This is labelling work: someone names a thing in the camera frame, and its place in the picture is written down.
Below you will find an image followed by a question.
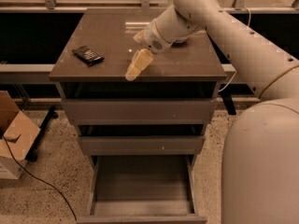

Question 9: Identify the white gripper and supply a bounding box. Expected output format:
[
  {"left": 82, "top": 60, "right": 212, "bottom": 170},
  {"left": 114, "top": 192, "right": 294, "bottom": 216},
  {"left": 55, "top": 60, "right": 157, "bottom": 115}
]
[{"left": 125, "top": 21, "right": 172, "bottom": 81}]

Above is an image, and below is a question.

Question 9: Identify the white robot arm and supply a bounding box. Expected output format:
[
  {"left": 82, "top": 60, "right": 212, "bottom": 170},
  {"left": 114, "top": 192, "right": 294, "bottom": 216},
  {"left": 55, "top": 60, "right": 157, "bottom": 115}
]
[{"left": 125, "top": 0, "right": 299, "bottom": 224}]

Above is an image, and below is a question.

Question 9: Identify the grey top drawer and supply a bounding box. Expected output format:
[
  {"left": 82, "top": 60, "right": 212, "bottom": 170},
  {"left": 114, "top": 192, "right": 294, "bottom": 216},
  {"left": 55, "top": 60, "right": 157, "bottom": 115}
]
[{"left": 62, "top": 99, "right": 216, "bottom": 125}]

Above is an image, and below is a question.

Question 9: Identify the grey middle drawer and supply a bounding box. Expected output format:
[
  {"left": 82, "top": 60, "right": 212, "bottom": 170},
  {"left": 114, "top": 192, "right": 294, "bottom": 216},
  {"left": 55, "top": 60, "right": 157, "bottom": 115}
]
[{"left": 78, "top": 136, "right": 205, "bottom": 156}]

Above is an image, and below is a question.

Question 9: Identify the grey open bottom drawer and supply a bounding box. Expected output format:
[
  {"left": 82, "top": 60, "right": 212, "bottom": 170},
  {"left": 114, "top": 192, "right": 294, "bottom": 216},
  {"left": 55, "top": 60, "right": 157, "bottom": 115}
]
[{"left": 77, "top": 155, "right": 207, "bottom": 224}]

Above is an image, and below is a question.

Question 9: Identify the white ceramic bowl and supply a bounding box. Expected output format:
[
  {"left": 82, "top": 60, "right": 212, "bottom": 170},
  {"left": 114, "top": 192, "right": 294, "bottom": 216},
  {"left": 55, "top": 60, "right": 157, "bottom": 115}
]
[{"left": 174, "top": 36, "right": 188, "bottom": 44}]

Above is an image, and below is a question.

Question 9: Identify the black stand leg right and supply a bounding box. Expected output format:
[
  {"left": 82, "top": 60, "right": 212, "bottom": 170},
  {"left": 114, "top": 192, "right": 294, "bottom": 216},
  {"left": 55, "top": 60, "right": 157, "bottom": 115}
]
[{"left": 221, "top": 92, "right": 236, "bottom": 116}]

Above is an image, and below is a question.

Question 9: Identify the black stand leg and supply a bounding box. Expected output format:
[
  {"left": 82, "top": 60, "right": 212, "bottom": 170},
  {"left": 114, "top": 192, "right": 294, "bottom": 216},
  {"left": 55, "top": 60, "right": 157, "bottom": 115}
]
[
  {"left": 221, "top": 92, "right": 236, "bottom": 116},
  {"left": 26, "top": 106, "right": 58, "bottom": 162}
]

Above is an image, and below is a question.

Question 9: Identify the open cardboard box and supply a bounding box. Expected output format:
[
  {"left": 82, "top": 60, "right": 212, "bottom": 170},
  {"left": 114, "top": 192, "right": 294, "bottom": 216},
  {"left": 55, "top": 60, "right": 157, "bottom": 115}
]
[{"left": 0, "top": 91, "right": 40, "bottom": 179}]

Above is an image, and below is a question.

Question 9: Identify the black stand leg left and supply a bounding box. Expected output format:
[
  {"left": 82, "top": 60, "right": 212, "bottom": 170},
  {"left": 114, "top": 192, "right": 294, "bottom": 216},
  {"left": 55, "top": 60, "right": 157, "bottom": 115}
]
[{"left": 26, "top": 106, "right": 58, "bottom": 162}]

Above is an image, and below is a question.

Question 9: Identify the white hanging cable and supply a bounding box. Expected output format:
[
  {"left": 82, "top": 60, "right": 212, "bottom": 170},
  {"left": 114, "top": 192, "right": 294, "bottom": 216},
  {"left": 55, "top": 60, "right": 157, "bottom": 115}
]
[{"left": 218, "top": 7, "right": 252, "bottom": 94}]

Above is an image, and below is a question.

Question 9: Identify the black floor cable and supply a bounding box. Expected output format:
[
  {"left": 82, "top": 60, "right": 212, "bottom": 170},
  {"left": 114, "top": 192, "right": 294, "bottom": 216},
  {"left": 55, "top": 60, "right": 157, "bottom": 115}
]
[{"left": 0, "top": 131, "right": 78, "bottom": 221}]

